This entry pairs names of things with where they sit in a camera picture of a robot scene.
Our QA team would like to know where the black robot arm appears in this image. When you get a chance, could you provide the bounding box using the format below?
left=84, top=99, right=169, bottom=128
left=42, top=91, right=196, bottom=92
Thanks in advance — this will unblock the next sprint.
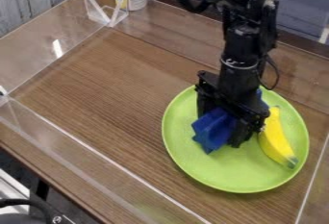
left=177, top=0, right=279, bottom=153

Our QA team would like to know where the yellow toy banana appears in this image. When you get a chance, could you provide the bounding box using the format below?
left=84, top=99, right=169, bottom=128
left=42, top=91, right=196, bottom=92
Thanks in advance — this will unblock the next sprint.
left=257, top=106, right=298, bottom=169

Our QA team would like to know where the black cable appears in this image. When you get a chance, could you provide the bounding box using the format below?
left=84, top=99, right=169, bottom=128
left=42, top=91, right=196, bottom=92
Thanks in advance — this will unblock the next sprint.
left=0, top=198, right=53, bottom=224

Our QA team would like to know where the green round plate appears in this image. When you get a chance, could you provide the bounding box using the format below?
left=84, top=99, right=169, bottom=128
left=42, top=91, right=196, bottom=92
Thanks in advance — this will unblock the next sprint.
left=161, top=87, right=310, bottom=193

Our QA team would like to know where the clear acrylic enclosure wall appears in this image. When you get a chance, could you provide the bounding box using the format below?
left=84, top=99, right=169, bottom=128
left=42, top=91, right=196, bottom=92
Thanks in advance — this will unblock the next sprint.
left=0, top=0, right=329, bottom=224

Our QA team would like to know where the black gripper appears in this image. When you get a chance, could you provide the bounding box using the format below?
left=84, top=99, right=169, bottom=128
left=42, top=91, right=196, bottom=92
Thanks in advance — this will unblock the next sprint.
left=195, top=59, right=264, bottom=148

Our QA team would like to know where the clear acrylic corner bracket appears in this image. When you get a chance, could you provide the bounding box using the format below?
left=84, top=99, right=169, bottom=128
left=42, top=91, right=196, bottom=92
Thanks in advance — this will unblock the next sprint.
left=82, top=0, right=128, bottom=28

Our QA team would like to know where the blue cross-shaped block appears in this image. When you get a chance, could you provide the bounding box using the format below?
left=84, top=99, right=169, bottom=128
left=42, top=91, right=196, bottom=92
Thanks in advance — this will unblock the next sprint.
left=191, top=87, right=270, bottom=154

